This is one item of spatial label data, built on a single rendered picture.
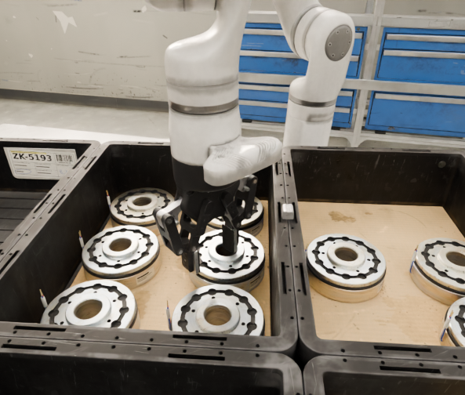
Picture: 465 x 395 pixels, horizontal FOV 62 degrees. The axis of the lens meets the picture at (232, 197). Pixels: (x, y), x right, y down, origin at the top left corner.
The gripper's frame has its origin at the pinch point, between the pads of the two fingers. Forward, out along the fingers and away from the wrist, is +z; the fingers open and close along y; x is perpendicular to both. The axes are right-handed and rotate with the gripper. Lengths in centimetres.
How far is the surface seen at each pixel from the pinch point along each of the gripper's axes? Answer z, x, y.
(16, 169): 0.1, -40.5, 11.8
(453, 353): -4.9, 27.3, -2.9
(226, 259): 1.3, 1.4, -1.2
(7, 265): -4.5, -8.3, 20.6
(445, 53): 14, -54, -196
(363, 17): -3, -89, -171
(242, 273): 1.8, 4.3, -1.4
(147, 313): 4.8, -0.6, 9.6
